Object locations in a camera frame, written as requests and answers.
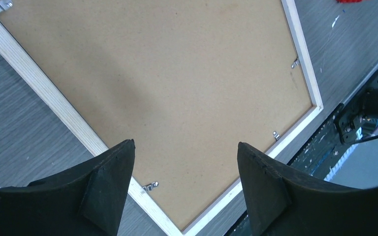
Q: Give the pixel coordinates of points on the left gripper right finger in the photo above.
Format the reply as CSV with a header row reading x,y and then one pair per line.
x,y
283,201

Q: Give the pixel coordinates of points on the brown backing board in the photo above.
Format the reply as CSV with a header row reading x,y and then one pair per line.
x,y
187,80

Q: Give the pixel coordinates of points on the white wooden photo frame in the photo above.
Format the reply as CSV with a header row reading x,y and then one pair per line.
x,y
25,66

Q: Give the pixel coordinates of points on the metal frame clip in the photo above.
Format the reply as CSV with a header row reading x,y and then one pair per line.
x,y
276,135
151,186
295,63
5,5

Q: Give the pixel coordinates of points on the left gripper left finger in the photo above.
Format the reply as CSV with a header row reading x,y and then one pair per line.
x,y
87,199

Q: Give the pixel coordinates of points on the aluminium rail profile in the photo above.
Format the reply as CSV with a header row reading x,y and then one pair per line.
x,y
356,155

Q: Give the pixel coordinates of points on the red bit holder box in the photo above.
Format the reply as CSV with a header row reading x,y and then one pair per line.
x,y
348,1

